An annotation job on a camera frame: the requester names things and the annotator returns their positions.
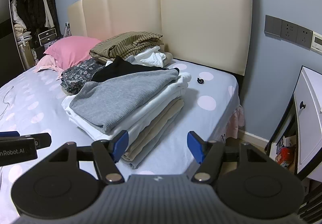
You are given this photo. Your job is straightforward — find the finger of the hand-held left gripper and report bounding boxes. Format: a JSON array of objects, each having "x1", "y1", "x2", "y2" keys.
[{"x1": 0, "y1": 132, "x2": 52, "y2": 150}]

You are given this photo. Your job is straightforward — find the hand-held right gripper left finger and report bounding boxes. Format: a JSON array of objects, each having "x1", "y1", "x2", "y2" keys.
[{"x1": 44, "y1": 130, "x2": 129, "y2": 185}]

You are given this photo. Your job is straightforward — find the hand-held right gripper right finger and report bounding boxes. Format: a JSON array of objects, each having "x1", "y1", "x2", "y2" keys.
[{"x1": 187, "y1": 131, "x2": 273, "y2": 184}]

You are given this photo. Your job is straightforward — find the black and grey raglan shirt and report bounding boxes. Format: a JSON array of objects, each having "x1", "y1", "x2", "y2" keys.
[{"x1": 70, "y1": 56, "x2": 180, "y2": 133}]

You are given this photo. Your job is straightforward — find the hanging dark clothes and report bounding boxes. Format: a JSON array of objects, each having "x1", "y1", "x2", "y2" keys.
[{"x1": 15, "y1": 0, "x2": 44, "y2": 36}]

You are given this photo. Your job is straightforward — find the blue polka dot bed sheet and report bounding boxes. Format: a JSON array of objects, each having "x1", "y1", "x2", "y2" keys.
[{"x1": 0, "y1": 59, "x2": 239, "y2": 224}]

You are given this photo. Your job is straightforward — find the folded beige garment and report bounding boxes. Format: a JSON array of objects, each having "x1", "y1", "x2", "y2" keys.
[{"x1": 121, "y1": 97, "x2": 185, "y2": 169}]

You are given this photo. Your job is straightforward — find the pink bed skirt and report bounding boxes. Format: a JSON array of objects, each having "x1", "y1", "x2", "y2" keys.
[{"x1": 223, "y1": 105, "x2": 246, "y2": 139}]

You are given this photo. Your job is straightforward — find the folded white garment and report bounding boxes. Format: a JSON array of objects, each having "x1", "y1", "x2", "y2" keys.
[{"x1": 62, "y1": 72, "x2": 192, "y2": 141}]

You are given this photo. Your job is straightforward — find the dark floral garment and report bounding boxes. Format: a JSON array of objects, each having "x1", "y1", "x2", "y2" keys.
[{"x1": 60, "y1": 58, "x2": 108, "y2": 95}]

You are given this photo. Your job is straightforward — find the cardboard box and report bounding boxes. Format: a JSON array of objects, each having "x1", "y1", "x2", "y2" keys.
[{"x1": 21, "y1": 40, "x2": 39, "y2": 69}]

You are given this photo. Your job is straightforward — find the red box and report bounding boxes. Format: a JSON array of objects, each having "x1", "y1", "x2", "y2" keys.
[{"x1": 275, "y1": 147, "x2": 295, "y2": 168}]

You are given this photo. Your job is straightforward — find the crumpled white garment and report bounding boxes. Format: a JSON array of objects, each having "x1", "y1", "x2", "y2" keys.
[{"x1": 106, "y1": 47, "x2": 174, "y2": 68}]

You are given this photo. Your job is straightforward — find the olive striped garment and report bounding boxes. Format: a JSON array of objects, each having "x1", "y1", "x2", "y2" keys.
[{"x1": 90, "y1": 32, "x2": 164, "y2": 65}]

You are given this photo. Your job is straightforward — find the small black drawer box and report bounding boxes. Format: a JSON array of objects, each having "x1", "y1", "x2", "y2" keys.
[{"x1": 38, "y1": 29, "x2": 57, "y2": 45}]

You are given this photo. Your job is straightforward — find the dark wardrobe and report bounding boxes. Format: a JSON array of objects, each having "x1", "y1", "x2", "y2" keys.
[{"x1": 0, "y1": 0, "x2": 61, "y2": 84}]

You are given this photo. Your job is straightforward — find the white nightstand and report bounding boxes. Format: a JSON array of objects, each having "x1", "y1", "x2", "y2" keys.
[{"x1": 264, "y1": 66, "x2": 322, "y2": 182}]

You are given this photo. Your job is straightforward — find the hanging white coat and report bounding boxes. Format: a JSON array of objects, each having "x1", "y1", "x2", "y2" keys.
[{"x1": 39, "y1": 0, "x2": 55, "y2": 29}]

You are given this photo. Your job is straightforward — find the cream padded headboard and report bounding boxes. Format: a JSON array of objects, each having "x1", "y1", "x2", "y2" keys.
[{"x1": 68, "y1": 0, "x2": 253, "y2": 77}]

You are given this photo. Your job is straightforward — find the thin black cable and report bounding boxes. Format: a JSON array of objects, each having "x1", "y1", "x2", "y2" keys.
[{"x1": 0, "y1": 86, "x2": 14, "y2": 117}]

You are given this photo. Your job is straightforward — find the grey wall switch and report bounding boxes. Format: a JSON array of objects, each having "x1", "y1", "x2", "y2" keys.
[{"x1": 264, "y1": 15, "x2": 283, "y2": 37}]

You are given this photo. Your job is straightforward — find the grey wall socket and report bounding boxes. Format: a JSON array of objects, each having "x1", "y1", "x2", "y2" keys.
[
  {"x1": 280, "y1": 20, "x2": 299, "y2": 40},
  {"x1": 297, "y1": 25, "x2": 314, "y2": 46}
]

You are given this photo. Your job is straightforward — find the white wall thermostat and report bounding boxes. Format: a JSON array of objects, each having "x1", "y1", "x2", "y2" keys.
[{"x1": 310, "y1": 31, "x2": 322, "y2": 52}]

